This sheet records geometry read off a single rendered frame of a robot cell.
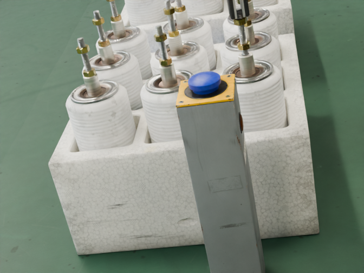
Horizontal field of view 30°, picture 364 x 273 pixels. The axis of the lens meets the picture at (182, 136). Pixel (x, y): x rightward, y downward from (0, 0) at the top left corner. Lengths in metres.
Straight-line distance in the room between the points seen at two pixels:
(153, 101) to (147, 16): 0.53
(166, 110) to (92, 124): 0.12
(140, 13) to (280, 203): 0.64
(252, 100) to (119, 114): 0.20
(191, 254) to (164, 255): 0.04
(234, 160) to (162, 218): 0.26
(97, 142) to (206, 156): 0.25
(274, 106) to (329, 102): 0.45
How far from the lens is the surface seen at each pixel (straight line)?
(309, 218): 1.05
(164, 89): 1.00
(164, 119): 1.00
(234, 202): 0.87
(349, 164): 1.23
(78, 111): 1.02
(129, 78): 1.13
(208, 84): 0.81
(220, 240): 0.91
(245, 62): 0.99
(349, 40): 1.73
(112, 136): 1.03
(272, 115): 1.00
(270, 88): 0.98
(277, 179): 1.01
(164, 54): 1.00
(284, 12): 1.47
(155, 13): 1.51
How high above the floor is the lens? 0.67
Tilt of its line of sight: 29 degrees down
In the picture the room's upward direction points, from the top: 12 degrees counter-clockwise
